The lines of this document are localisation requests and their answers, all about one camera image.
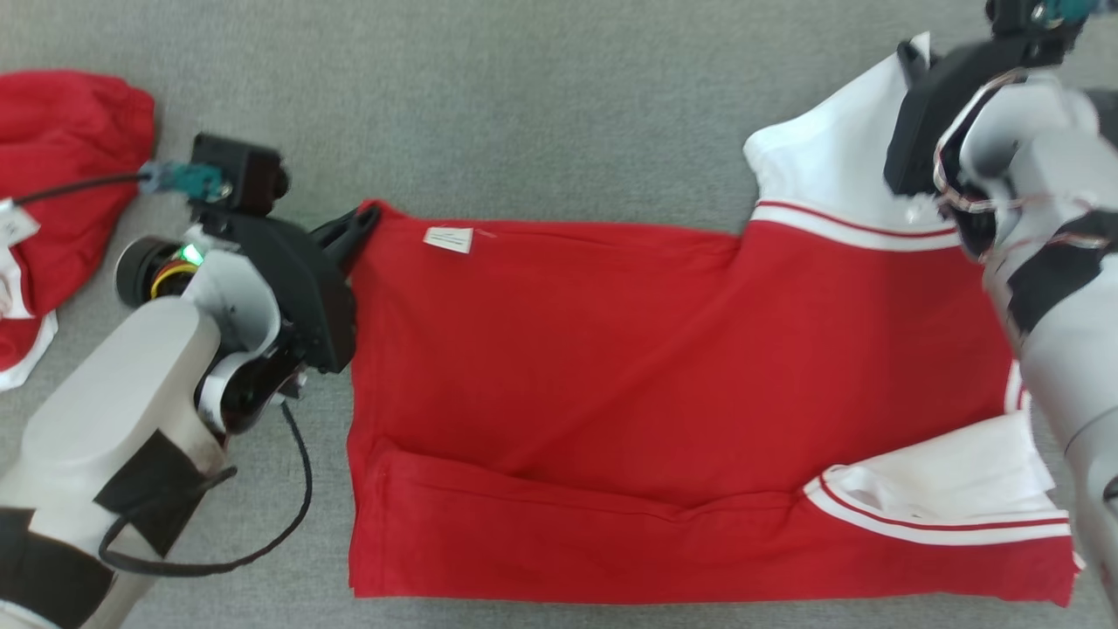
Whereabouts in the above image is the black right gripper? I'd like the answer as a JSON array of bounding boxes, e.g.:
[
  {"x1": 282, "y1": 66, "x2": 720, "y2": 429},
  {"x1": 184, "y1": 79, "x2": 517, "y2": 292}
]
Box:
[{"x1": 884, "y1": 35, "x2": 1062, "y2": 197}]

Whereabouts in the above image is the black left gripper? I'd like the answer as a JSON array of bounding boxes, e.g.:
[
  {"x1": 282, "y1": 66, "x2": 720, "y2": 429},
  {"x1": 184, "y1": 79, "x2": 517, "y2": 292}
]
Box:
[{"x1": 194, "y1": 203, "x2": 382, "y2": 375}]

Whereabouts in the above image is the red jersey with striped trim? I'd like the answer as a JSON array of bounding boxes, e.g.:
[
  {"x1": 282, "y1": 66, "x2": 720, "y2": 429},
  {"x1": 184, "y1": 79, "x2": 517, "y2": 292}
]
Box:
[{"x1": 347, "y1": 33, "x2": 1084, "y2": 608}]

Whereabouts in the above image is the red shirt with white trim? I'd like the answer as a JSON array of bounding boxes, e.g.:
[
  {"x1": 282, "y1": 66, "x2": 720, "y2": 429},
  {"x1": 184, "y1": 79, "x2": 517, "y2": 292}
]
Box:
[{"x1": 0, "y1": 70, "x2": 158, "y2": 392}]

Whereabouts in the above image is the thin white arm wire bundle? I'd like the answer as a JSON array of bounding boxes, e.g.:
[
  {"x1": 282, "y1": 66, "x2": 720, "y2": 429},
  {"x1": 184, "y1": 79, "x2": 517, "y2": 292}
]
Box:
[{"x1": 933, "y1": 70, "x2": 1118, "y2": 263}]

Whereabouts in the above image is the black camera cable teal plug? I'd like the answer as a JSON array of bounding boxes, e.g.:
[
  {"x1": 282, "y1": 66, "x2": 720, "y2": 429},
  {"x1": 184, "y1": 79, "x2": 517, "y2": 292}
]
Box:
[
  {"x1": 1035, "y1": 0, "x2": 1094, "y2": 24},
  {"x1": 13, "y1": 160, "x2": 233, "y2": 207}
]

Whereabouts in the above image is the thin black looped arm cable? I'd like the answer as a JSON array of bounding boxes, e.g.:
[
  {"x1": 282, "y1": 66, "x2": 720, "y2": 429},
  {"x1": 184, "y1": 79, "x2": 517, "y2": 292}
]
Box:
[{"x1": 99, "y1": 400, "x2": 314, "y2": 577}]

